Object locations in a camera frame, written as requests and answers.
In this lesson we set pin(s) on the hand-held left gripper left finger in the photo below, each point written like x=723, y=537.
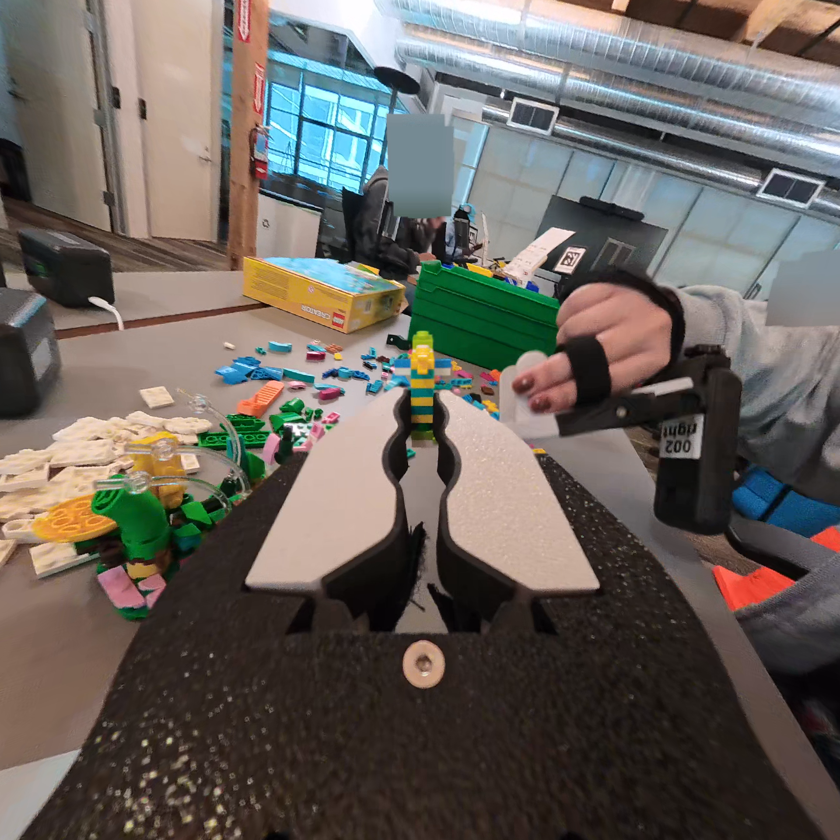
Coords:
x=328, y=512

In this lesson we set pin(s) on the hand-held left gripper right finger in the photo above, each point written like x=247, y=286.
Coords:
x=512, y=512

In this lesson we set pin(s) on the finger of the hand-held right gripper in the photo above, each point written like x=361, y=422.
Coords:
x=663, y=387

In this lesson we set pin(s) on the striped toy brick tower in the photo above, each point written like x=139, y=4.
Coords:
x=422, y=407

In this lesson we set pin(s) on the person's right forearm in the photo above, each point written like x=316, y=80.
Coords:
x=774, y=367

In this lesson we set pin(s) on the person's right hand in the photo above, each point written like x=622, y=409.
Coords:
x=617, y=315

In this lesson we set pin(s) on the blue object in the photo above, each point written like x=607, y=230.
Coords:
x=761, y=492

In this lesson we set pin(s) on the black mesh chair armrest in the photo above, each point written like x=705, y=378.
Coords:
x=774, y=544

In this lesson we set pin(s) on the orange object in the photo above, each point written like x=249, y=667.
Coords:
x=748, y=587

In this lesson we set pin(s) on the orange long brick piece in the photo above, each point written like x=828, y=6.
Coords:
x=262, y=398

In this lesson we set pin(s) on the black and white marker sign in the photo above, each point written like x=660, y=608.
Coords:
x=569, y=259

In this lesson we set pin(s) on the scattered loose toy bricks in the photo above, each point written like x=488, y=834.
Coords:
x=236, y=374

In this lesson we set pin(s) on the white paper board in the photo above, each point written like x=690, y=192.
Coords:
x=538, y=253

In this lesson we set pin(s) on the person's grey hoodie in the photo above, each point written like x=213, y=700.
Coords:
x=800, y=623

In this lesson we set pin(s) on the green brick tree model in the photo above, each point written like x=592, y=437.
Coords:
x=138, y=518

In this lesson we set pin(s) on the green plastic storage bin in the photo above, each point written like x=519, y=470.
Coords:
x=472, y=315

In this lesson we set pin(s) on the yellow toy box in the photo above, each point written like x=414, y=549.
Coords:
x=295, y=289

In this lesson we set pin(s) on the pile of white plates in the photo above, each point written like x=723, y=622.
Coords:
x=79, y=433

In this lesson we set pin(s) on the white recycling cabinet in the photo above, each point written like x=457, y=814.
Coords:
x=289, y=226

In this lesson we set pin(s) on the black device box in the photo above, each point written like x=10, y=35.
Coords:
x=26, y=354

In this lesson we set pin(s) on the black power station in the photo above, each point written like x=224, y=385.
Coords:
x=65, y=269

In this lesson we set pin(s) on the red fire extinguisher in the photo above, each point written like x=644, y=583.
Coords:
x=260, y=157

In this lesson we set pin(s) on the large window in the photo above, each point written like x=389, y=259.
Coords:
x=315, y=131

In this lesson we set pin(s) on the black floor lamp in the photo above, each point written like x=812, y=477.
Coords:
x=397, y=79

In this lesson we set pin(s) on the red and white sign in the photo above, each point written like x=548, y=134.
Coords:
x=244, y=19
x=258, y=88

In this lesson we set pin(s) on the white open door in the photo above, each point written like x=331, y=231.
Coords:
x=52, y=118

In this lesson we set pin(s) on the black wall screen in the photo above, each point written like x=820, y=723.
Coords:
x=558, y=223

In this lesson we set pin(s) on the silver air duct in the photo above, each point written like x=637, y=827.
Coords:
x=656, y=26
x=656, y=154
x=656, y=85

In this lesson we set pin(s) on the duct vent grille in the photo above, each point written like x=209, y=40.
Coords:
x=791, y=188
x=533, y=116

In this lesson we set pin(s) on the wooden post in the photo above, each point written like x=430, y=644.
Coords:
x=246, y=216

